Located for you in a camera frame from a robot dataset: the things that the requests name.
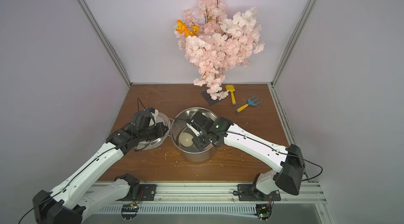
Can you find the aluminium front rail frame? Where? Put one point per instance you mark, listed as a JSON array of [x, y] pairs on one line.
[[203, 183]]

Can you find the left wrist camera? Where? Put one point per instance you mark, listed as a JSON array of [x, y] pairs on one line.
[[154, 113]]

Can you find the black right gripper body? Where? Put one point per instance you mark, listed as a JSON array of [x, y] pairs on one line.
[[200, 131]]

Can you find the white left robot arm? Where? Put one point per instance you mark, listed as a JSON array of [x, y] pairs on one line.
[[70, 203]]

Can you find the circuit board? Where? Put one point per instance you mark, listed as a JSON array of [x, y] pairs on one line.
[[263, 211], [129, 211]]

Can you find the right circuit board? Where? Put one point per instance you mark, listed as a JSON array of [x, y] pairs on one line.
[[263, 211]]

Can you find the orange artificial flower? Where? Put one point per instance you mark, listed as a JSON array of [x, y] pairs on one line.
[[183, 29]]

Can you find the yellow toy shovel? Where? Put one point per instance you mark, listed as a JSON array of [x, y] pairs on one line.
[[231, 89]]

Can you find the left circuit board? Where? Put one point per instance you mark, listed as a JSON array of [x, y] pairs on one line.
[[129, 211]]

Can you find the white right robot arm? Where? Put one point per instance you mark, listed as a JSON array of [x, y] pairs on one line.
[[287, 163]]

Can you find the blue yellow toy rake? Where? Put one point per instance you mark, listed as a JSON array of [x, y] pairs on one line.
[[253, 101]]

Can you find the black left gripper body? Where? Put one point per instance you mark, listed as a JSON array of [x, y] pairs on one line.
[[161, 129]]

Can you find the pink artificial blossom tree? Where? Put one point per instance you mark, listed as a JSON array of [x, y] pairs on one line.
[[221, 44]]

